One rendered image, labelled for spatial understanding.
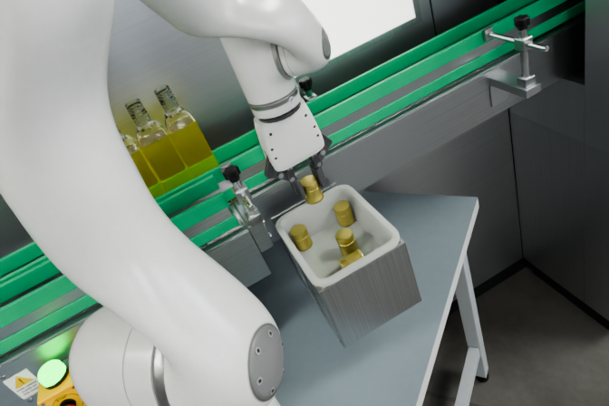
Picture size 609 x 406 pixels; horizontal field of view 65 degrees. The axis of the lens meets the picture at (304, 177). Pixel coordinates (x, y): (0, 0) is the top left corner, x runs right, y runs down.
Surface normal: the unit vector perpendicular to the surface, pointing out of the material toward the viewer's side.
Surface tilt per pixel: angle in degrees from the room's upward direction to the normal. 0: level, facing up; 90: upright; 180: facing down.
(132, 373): 46
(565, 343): 0
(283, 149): 92
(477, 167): 90
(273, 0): 57
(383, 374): 0
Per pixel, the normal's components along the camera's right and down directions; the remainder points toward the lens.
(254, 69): -0.08, 0.60
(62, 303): 0.38, 0.42
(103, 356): -0.40, -0.27
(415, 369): -0.32, -0.77
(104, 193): 0.80, 0.05
